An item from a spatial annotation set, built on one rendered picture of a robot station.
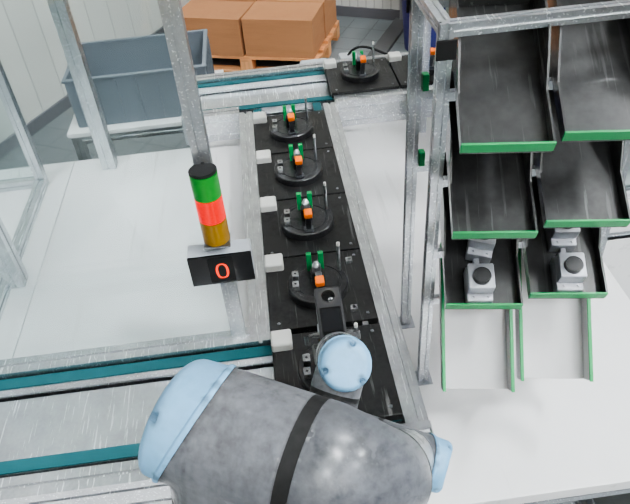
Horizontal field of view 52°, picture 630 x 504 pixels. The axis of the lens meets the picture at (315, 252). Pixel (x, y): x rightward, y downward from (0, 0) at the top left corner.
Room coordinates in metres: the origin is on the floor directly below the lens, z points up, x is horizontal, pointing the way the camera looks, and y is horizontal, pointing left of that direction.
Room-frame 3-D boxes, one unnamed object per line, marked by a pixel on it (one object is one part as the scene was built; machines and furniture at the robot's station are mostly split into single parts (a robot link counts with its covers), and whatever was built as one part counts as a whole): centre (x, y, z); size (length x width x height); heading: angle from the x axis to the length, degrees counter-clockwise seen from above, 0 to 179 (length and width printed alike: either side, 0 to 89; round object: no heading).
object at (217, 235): (0.95, 0.18, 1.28); 0.05 x 0.05 x 0.05
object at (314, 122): (1.83, 0.04, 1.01); 0.24 x 0.24 x 0.13; 3
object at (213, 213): (0.95, 0.18, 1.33); 0.05 x 0.05 x 0.05
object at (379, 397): (0.84, -0.01, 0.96); 0.24 x 0.24 x 0.02; 3
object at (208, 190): (0.95, 0.18, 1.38); 0.05 x 0.05 x 0.05
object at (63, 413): (0.85, 0.29, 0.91); 0.84 x 0.28 x 0.10; 93
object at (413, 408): (1.32, 0.01, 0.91); 1.24 x 0.33 x 0.10; 3
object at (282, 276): (1.10, 0.00, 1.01); 0.24 x 0.24 x 0.13; 3
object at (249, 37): (4.73, 0.27, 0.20); 1.13 x 0.82 x 0.39; 68
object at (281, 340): (0.94, 0.09, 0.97); 0.05 x 0.05 x 0.04; 3
